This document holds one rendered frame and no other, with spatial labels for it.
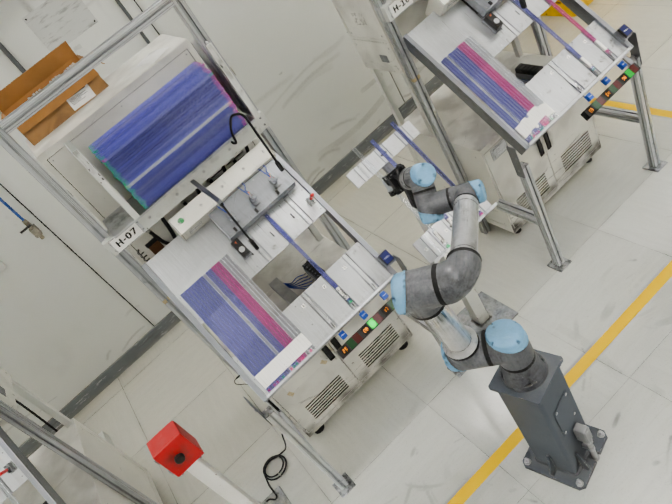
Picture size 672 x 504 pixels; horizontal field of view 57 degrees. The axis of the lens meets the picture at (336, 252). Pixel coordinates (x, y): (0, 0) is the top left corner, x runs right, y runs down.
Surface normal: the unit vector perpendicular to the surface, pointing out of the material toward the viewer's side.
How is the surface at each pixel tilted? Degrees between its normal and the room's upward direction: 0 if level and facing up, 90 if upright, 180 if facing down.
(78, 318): 90
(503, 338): 8
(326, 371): 90
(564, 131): 90
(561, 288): 0
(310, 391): 90
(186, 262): 42
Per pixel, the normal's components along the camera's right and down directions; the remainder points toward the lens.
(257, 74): 0.51, 0.34
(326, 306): 0.00, -0.25
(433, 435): -0.46, -0.66
